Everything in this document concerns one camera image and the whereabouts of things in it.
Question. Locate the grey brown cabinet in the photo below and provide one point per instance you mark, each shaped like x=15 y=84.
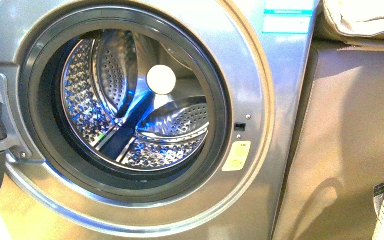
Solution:
x=337 y=150

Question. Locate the white paper tag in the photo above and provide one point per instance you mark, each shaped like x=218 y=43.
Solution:
x=378 y=197

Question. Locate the white blue energy label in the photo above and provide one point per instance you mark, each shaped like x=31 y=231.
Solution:
x=287 y=16

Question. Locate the steel washing drum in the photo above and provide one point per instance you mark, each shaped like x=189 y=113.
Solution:
x=132 y=102

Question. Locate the orange warning sticker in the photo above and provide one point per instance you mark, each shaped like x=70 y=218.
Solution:
x=237 y=156

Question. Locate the beige folded cloth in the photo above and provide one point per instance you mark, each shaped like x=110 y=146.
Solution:
x=356 y=23

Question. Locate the grey front-load washing machine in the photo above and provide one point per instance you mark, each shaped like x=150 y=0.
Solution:
x=252 y=81

